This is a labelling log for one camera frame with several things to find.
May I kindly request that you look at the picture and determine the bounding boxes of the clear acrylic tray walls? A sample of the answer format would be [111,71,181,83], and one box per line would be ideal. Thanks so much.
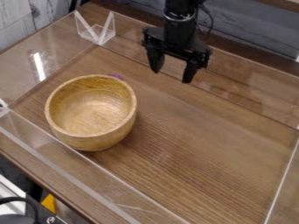
[0,10,299,224]

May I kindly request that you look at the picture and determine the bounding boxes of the brown wooden bowl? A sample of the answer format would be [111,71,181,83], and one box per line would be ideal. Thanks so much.
[45,74,138,151]

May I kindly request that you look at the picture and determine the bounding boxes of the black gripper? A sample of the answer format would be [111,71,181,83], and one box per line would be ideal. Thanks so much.
[142,27,213,83]

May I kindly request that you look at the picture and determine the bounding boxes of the black device with yellow label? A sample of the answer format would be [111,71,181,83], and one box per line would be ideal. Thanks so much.
[25,195,69,224]

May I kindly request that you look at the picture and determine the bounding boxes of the black cable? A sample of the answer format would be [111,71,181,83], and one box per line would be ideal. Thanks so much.
[0,195,43,224]

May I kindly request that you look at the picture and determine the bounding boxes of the clear acrylic corner bracket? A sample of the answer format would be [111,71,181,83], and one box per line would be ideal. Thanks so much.
[74,11,117,46]

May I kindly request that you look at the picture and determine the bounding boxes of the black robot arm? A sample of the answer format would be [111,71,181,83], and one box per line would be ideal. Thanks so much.
[142,0,213,83]

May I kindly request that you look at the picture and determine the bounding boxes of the purple eggplant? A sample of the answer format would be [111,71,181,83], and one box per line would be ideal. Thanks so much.
[109,73,125,81]

